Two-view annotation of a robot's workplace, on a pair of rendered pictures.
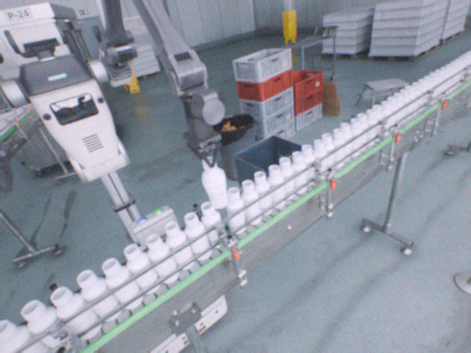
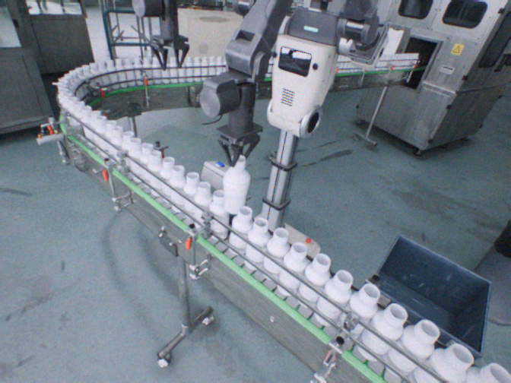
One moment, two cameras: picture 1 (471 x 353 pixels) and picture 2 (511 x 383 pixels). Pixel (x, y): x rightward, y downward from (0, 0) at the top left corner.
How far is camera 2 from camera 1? 0.68 m
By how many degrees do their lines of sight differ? 52
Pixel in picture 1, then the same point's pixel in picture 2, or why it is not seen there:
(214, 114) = (209, 105)
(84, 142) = (283, 92)
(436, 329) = not seen: outside the picture
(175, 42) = (255, 18)
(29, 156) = (365, 105)
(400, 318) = not seen: outside the picture
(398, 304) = not seen: outside the picture
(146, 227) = (211, 169)
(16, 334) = (118, 138)
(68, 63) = (326, 21)
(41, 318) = (126, 143)
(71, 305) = (133, 151)
